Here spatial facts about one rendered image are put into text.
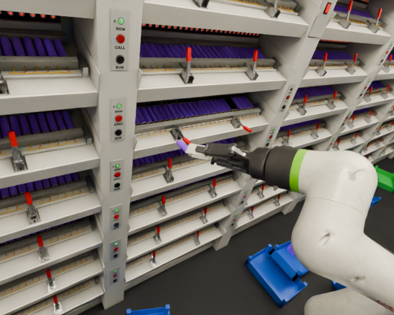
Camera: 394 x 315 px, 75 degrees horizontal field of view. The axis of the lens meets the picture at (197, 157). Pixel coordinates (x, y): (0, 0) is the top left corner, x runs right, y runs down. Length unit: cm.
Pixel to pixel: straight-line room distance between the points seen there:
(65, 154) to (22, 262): 41
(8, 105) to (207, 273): 133
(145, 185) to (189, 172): 19
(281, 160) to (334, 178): 10
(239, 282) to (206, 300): 24
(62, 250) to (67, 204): 20
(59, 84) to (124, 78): 14
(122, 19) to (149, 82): 17
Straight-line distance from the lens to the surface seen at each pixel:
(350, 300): 99
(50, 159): 74
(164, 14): 66
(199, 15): 71
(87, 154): 75
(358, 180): 52
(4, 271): 102
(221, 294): 161
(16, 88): 64
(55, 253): 102
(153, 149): 81
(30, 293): 118
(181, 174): 100
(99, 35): 61
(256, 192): 163
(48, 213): 87
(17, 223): 87
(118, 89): 66
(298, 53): 105
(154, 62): 75
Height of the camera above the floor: 139
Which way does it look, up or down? 36 degrees down
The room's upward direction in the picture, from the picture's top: 14 degrees clockwise
